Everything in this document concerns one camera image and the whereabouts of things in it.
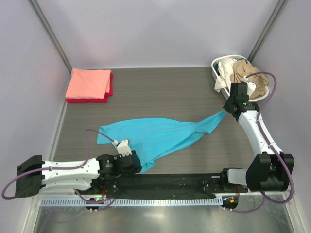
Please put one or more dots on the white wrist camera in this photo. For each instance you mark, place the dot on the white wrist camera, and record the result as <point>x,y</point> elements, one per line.
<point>251,87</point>
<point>123,147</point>

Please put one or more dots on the right aluminium frame post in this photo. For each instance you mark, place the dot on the right aluminium frame post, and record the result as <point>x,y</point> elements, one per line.
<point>272,19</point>

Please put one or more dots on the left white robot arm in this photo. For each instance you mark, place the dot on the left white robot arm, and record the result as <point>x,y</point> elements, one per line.
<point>42,176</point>

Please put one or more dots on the white laundry basket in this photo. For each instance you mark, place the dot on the white laundry basket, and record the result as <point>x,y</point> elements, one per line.
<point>226,92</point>

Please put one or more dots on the white slotted cable duct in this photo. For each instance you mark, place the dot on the white slotted cable duct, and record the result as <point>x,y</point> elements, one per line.
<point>71,201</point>

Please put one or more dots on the beige t shirt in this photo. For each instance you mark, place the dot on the beige t shirt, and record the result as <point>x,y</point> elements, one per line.
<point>242,69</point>

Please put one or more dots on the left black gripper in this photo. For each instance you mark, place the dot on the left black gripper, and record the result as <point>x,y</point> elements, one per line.
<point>133,172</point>

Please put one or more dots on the folded salmon pink t shirt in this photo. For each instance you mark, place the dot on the folded salmon pink t shirt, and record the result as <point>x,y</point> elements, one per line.
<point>89,84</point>

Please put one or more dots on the turquoise t shirt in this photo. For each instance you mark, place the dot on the turquoise t shirt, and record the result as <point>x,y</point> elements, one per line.
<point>154,138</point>

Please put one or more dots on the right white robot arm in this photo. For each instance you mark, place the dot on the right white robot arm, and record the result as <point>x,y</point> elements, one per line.
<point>271,167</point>

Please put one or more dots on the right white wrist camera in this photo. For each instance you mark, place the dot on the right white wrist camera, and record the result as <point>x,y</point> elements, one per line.
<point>251,87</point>

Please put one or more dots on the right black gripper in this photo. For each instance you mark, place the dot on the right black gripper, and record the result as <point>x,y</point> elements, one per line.
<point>226,106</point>

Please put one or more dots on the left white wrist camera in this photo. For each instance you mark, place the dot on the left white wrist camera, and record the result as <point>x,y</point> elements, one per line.
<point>123,147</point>

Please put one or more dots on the left aluminium frame post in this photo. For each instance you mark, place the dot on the left aluminium frame post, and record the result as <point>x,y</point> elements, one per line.
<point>48,29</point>

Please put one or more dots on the white t shirt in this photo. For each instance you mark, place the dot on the white t shirt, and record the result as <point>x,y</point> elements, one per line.
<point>225,69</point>

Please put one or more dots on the aluminium frame post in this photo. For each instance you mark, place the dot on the aluminium frame post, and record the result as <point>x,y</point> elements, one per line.
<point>48,29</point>
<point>272,19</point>

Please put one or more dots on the folded red t shirt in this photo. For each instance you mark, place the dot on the folded red t shirt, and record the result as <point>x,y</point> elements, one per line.
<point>104,100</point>

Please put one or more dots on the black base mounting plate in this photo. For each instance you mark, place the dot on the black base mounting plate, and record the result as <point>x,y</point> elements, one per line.
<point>197,186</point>

